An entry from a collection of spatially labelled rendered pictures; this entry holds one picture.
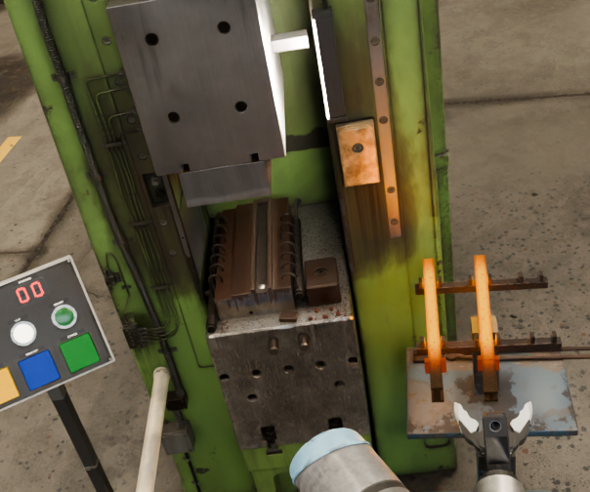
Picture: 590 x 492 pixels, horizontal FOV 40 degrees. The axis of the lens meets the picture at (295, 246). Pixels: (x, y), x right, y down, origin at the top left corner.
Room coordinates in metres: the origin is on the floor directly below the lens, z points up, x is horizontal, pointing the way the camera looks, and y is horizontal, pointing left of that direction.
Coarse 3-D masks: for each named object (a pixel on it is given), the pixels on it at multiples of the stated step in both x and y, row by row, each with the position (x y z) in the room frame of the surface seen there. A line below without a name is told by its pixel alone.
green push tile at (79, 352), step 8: (80, 336) 1.51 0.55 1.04; (88, 336) 1.52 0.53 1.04; (64, 344) 1.50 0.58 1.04; (72, 344) 1.50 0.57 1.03; (80, 344) 1.50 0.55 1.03; (88, 344) 1.50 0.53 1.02; (64, 352) 1.49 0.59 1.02; (72, 352) 1.49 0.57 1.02; (80, 352) 1.49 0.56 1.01; (88, 352) 1.49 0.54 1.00; (96, 352) 1.49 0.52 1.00; (72, 360) 1.48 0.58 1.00; (80, 360) 1.48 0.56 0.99; (88, 360) 1.48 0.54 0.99; (96, 360) 1.48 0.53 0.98; (72, 368) 1.47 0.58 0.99; (80, 368) 1.47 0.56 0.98
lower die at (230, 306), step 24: (240, 216) 1.97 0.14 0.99; (288, 216) 1.92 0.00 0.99; (240, 240) 1.85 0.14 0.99; (288, 240) 1.80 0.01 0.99; (240, 264) 1.74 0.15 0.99; (288, 264) 1.70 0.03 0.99; (216, 288) 1.67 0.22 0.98; (240, 288) 1.64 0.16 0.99; (288, 288) 1.61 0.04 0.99; (240, 312) 1.62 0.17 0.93; (264, 312) 1.61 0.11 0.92
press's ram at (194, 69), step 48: (144, 0) 1.62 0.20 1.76; (192, 0) 1.61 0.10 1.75; (240, 0) 1.60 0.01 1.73; (144, 48) 1.62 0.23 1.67; (192, 48) 1.61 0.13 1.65; (240, 48) 1.61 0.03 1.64; (288, 48) 1.79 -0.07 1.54; (144, 96) 1.63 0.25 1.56; (192, 96) 1.62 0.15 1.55; (240, 96) 1.61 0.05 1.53; (192, 144) 1.62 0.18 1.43; (240, 144) 1.61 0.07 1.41
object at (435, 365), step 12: (432, 264) 1.58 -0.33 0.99; (432, 276) 1.53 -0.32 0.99; (432, 288) 1.49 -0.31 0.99; (432, 300) 1.45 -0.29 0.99; (432, 312) 1.41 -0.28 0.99; (432, 324) 1.37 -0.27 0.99; (432, 336) 1.33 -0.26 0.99; (432, 348) 1.29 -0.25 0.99; (432, 360) 1.24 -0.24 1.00; (444, 360) 1.24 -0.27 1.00; (432, 372) 1.21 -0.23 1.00; (444, 372) 1.24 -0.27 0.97; (432, 384) 1.18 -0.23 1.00; (432, 396) 1.18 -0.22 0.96
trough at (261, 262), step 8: (256, 208) 1.98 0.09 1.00; (264, 208) 2.00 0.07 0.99; (256, 216) 1.95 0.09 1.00; (264, 216) 1.96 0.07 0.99; (256, 224) 1.91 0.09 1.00; (264, 224) 1.92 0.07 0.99; (256, 232) 1.87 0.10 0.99; (264, 232) 1.87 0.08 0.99; (256, 240) 1.83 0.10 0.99; (264, 240) 1.84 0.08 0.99; (256, 248) 1.80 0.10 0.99; (264, 248) 1.80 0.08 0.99; (256, 256) 1.77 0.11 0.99; (264, 256) 1.76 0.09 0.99; (256, 264) 1.73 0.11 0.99; (264, 264) 1.73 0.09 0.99; (256, 272) 1.70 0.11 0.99; (264, 272) 1.69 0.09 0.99; (256, 280) 1.67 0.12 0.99; (264, 280) 1.66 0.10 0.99; (256, 288) 1.63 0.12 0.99; (264, 288) 1.63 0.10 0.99
